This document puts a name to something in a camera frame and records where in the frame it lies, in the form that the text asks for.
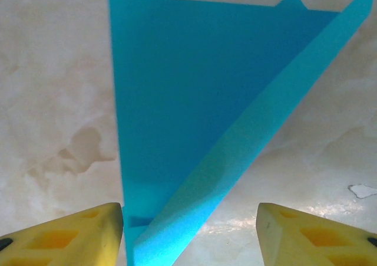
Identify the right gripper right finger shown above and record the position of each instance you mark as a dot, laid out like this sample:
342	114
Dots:
309	239

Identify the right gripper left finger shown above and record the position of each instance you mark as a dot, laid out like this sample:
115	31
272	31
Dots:
73	239

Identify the blue square paper sheet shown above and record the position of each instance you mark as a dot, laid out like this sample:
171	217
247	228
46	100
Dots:
191	86

